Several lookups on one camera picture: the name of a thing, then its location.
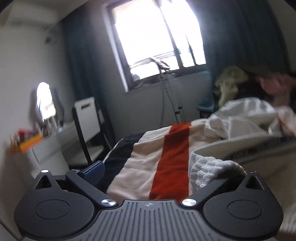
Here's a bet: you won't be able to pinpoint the white black chair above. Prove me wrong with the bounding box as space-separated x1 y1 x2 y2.
68 97 110 169

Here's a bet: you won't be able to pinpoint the white sweatpants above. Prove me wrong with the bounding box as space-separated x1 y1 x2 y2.
188 98 295 235

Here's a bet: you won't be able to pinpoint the oval vanity mirror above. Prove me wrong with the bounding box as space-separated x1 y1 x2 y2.
30 81 65 126

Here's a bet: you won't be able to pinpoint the orange box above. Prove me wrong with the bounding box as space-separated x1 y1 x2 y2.
9 135 43 153

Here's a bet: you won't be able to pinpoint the teal curtain right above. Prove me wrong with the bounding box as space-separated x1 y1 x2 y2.
191 0 290 77

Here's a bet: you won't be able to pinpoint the striped bed blanket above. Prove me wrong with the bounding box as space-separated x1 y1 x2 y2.
96 119 221 203

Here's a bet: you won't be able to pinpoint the white dresser desk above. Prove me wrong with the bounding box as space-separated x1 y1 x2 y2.
26 122 78 177

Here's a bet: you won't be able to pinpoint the teal curtain left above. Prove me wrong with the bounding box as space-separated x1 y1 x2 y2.
61 10 116 146

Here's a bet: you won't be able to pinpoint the yellow-green knit garment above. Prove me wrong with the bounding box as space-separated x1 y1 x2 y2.
215 66 248 108

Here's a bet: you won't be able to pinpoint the garment steamer stand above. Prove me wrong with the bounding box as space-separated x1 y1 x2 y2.
149 57 186 128

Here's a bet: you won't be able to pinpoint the air conditioner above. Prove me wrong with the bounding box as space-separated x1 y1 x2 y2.
0 2 60 30

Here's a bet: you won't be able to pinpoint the teal curtain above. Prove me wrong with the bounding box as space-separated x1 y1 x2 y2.
191 0 290 77
61 10 116 146

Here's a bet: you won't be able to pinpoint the window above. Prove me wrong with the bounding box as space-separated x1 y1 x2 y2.
107 1 206 90

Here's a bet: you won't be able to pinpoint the pink garment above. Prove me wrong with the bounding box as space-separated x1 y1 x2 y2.
256 73 295 107

